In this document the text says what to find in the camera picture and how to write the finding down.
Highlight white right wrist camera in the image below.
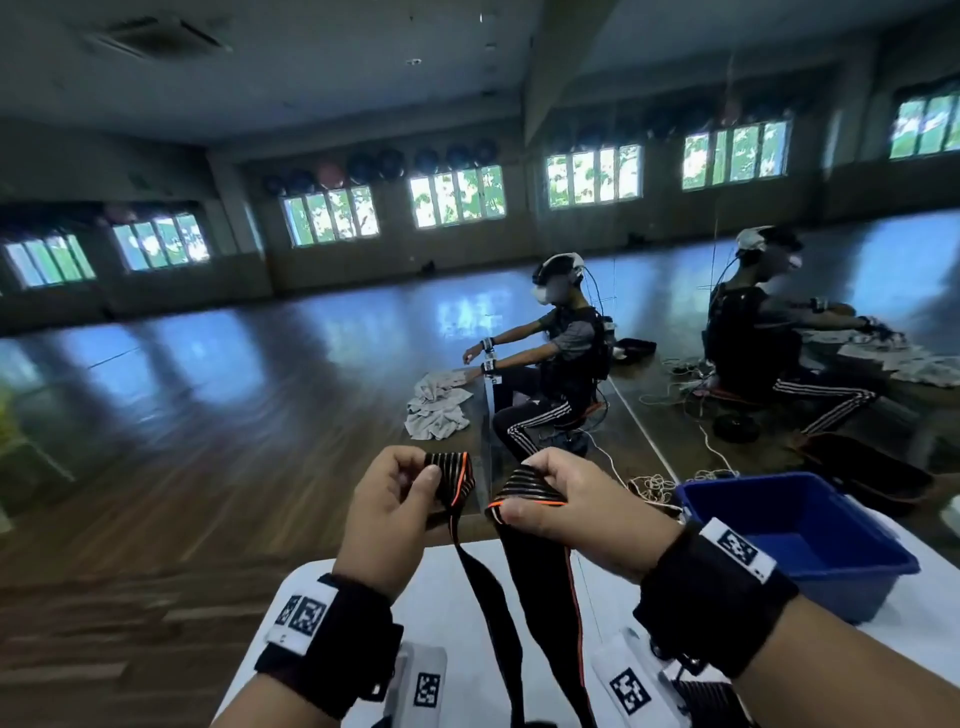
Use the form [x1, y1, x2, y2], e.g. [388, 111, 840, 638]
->
[591, 627, 695, 728]

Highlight person's left forearm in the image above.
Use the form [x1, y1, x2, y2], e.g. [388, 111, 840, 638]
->
[212, 669, 340, 728]

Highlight pile of grey cloths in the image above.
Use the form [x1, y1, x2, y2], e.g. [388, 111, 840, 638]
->
[403, 369, 475, 442]
[801, 328, 960, 389]

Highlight black plastic tub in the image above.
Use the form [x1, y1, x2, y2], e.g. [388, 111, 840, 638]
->
[793, 432, 936, 505]

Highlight black left wristband with marker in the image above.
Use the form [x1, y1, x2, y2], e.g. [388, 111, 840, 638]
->
[254, 573, 405, 722]

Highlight ceiling air vent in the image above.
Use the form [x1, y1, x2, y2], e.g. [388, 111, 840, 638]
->
[81, 13, 234, 63]

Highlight person's left hand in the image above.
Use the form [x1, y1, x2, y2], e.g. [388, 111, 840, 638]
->
[333, 445, 444, 603]

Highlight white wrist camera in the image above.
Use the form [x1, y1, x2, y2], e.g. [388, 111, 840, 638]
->
[591, 627, 695, 728]
[381, 641, 450, 728]

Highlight black wristband with marker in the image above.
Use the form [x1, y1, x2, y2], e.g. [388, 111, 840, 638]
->
[633, 517, 801, 681]
[254, 573, 405, 722]

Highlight black right wristband with marker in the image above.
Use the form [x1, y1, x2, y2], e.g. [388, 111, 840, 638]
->
[633, 517, 801, 681]

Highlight row of windows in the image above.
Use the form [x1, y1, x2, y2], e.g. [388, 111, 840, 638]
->
[0, 91, 960, 291]

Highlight blue plastic bin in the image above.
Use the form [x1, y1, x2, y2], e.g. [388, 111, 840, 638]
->
[675, 471, 921, 626]

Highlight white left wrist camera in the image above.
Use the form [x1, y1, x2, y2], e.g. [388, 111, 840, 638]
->
[381, 641, 450, 728]

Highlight person's right hand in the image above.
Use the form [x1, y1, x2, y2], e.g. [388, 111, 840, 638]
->
[498, 447, 684, 586]

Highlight white headset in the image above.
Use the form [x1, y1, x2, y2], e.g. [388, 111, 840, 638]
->
[734, 225, 804, 274]
[531, 252, 587, 306]

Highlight black garment with orange trim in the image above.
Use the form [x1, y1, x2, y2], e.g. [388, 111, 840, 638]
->
[422, 450, 601, 728]

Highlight white cables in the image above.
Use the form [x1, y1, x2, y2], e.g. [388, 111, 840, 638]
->
[586, 358, 742, 519]

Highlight person's right forearm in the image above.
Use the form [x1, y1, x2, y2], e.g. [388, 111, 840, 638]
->
[729, 594, 960, 728]

